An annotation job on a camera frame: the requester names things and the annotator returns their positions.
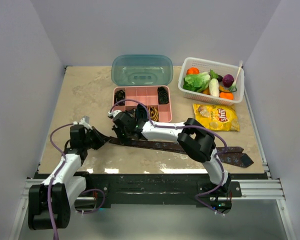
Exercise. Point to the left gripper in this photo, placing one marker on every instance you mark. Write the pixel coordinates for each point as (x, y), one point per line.
(100, 138)

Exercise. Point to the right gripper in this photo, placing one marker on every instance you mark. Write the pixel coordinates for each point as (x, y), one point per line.
(122, 140)

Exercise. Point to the maroon blue-flowered tie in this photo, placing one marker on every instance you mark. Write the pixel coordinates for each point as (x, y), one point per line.
(233, 156)

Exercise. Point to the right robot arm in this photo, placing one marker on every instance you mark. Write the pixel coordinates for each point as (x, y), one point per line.
(197, 141)

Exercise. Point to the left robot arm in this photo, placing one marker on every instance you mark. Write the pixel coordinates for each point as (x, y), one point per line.
(50, 202)

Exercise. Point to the navy orange floral rolled tie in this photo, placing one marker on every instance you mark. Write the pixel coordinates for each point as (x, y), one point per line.
(131, 112)

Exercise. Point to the dark green rolled tie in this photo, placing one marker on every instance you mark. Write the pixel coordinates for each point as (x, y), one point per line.
(141, 113)

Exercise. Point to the yellow patterned rolled tie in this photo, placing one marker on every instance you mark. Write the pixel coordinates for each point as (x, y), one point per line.
(154, 113)

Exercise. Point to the black gold patterned rolled tie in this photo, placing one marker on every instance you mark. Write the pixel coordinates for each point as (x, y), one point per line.
(119, 96)

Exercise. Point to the pink divided organizer box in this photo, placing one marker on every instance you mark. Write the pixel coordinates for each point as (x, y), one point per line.
(148, 96)

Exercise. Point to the dark dotted rolled tie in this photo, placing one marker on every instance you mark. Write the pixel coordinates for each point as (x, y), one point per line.
(163, 96)

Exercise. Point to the teal translucent plastic lid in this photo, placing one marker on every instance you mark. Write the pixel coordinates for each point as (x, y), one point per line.
(142, 70)

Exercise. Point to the green toy lettuce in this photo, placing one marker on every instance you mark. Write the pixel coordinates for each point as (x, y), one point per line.
(196, 82)

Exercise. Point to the yellow toy vegetable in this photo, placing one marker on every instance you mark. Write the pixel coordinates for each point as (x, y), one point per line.
(221, 89)

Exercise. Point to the yellow chips bag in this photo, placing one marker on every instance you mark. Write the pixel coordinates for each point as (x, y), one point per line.
(216, 117)

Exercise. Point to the orange toy pumpkin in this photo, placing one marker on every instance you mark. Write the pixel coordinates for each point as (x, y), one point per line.
(193, 71)

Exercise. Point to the white toy cabbage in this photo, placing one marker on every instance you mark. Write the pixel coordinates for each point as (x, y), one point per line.
(214, 87)

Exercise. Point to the white plastic basket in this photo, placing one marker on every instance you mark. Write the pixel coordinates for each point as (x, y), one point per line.
(220, 68)

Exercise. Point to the dark toy eggplant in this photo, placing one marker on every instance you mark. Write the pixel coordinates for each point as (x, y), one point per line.
(214, 75)

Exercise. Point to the orange toy carrot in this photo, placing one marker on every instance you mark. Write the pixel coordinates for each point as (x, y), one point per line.
(226, 95)

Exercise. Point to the purple toy cabbage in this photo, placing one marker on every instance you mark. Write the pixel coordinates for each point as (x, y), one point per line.
(228, 80)

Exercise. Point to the toy green onion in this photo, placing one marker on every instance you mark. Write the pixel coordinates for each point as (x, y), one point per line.
(233, 87)

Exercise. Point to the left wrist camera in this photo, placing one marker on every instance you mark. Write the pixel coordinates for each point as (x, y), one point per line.
(84, 121)

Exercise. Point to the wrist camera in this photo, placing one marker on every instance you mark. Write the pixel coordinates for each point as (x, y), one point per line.
(113, 114)
(84, 121)

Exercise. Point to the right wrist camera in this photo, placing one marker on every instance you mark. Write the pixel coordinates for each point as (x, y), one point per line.
(113, 114)

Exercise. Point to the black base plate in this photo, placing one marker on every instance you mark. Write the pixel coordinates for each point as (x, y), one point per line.
(144, 189)

